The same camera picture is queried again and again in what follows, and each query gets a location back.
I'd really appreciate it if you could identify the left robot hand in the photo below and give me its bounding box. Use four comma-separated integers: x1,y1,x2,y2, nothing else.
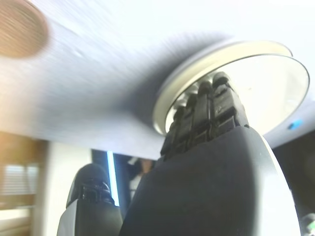
58,71,305,236

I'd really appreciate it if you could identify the orange spiral pastry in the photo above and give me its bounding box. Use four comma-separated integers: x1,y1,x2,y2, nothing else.
0,0,49,59

